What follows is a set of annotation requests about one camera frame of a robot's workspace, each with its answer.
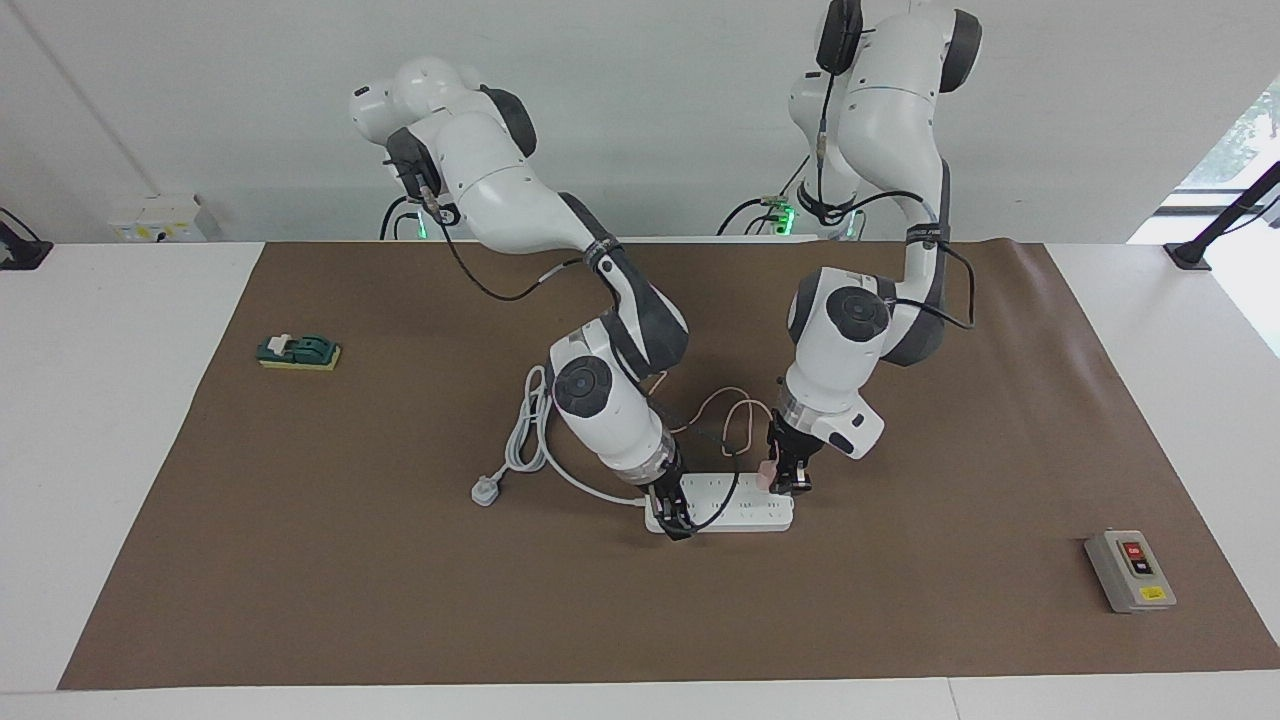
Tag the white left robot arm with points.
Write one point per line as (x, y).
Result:
(890, 100)

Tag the green lit control box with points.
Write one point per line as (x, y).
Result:
(783, 213)

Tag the white power strip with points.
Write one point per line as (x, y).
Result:
(750, 512)

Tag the pink charger adapter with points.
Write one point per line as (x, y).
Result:
(765, 476)

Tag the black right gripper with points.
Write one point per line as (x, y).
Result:
(668, 487)

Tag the brown table mat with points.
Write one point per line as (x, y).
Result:
(400, 600)

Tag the black angled stand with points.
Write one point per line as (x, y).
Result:
(1225, 215)

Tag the black clamp mount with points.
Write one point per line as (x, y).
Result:
(22, 252)

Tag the green knife switch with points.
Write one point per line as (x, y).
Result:
(300, 352)

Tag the white wall socket box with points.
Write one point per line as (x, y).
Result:
(160, 220)

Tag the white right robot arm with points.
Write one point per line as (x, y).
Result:
(500, 190)

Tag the grey on-off switch box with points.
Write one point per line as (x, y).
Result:
(1130, 572)

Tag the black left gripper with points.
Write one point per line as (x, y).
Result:
(795, 443)

